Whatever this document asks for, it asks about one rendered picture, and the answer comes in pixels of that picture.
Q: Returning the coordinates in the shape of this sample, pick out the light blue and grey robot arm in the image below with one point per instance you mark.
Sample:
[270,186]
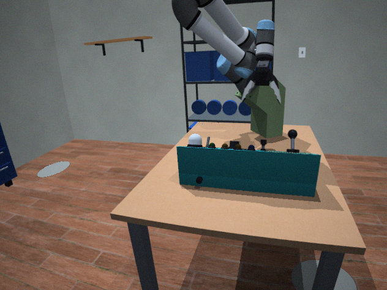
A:
[239,48]

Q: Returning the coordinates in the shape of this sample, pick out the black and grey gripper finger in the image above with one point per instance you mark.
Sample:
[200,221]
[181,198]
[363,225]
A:
[274,85]
[249,85]

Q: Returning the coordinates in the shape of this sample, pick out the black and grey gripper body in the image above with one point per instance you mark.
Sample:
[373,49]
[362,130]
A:
[262,79]

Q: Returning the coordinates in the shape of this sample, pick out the teal control console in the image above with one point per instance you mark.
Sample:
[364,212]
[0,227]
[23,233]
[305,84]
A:
[289,173]

